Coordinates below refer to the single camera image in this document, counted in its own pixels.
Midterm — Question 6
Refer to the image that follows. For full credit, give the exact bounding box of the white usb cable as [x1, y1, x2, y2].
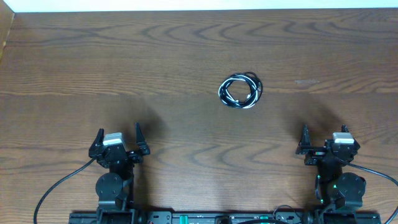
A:
[218, 74, 260, 110]

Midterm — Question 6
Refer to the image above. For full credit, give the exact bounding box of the black usb cable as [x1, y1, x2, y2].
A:
[218, 71, 264, 110]

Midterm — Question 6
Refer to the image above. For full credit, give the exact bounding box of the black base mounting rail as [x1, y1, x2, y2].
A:
[68, 210, 381, 224]

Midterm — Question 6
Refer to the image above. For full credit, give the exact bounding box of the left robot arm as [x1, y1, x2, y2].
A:
[88, 123, 150, 223]

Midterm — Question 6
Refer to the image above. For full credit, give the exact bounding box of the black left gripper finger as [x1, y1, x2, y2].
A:
[135, 123, 150, 156]
[91, 128, 104, 152]

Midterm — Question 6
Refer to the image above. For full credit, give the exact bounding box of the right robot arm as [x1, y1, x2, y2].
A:
[296, 125, 366, 223]

